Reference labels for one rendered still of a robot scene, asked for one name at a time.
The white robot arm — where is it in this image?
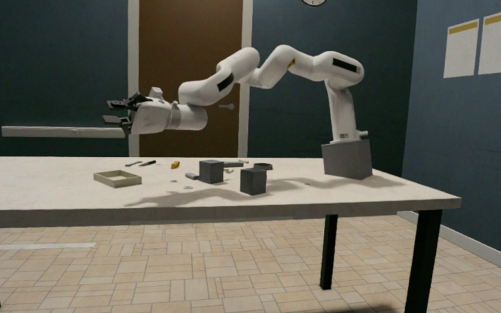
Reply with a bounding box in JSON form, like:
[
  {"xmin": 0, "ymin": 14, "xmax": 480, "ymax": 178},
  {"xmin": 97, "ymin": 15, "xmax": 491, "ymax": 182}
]
[{"xmin": 167, "ymin": 45, "xmax": 368, "ymax": 144}]

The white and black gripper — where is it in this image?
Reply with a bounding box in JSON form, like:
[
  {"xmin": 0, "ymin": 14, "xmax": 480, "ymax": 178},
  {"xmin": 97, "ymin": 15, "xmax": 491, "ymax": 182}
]
[{"xmin": 102, "ymin": 92, "xmax": 172, "ymax": 136}]

